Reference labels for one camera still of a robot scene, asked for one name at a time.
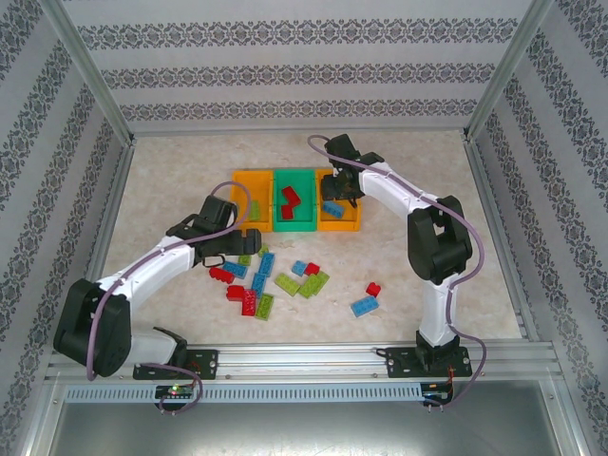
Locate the small lime green lego brick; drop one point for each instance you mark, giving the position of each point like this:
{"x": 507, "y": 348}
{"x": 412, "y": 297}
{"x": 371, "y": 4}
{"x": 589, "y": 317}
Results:
{"x": 263, "y": 251}
{"x": 245, "y": 260}

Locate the green plastic bin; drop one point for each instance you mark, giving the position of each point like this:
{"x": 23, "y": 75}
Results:
{"x": 304, "y": 190}

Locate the orange plastic bin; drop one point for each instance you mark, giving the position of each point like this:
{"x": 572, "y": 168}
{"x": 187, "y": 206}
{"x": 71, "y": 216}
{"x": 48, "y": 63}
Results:
{"x": 337, "y": 225}
{"x": 261, "y": 185}

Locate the small red lego brick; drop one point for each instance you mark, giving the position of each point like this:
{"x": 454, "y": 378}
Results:
{"x": 312, "y": 269}
{"x": 373, "y": 289}

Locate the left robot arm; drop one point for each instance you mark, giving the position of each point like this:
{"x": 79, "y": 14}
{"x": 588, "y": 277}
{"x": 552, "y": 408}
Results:
{"x": 142, "y": 271}

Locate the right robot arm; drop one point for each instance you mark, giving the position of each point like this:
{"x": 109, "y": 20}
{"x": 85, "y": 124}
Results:
{"x": 437, "y": 247}

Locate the small blue lego brick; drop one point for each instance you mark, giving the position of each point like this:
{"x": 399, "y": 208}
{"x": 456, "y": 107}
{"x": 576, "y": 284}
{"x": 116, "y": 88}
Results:
{"x": 299, "y": 268}

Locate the small circuit board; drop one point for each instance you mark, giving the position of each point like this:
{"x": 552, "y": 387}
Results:
{"x": 173, "y": 390}
{"x": 434, "y": 392}

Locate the grey metal panel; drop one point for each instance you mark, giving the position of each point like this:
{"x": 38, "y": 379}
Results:
{"x": 304, "y": 427}

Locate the aluminium rear rail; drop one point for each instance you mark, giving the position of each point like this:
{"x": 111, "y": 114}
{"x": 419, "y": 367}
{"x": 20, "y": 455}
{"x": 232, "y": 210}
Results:
{"x": 285, "y": 132}

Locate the aluminium side rail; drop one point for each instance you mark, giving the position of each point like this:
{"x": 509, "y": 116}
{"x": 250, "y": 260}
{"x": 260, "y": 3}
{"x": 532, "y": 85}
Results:
{"x": 116, "y": 190}
{"x": 484, "y": 190}

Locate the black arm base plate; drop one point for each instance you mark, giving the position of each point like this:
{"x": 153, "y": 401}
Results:
{"x": 399, "y": 363}
{"x": 209, "y": 363}

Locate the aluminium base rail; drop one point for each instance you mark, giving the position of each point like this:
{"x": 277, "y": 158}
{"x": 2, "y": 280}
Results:
{"x": 304, "y": 361}

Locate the aluminium frame post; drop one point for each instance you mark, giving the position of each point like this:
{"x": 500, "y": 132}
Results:
{"x": 85, "y": 62}
{"x": 508, "y": 62}

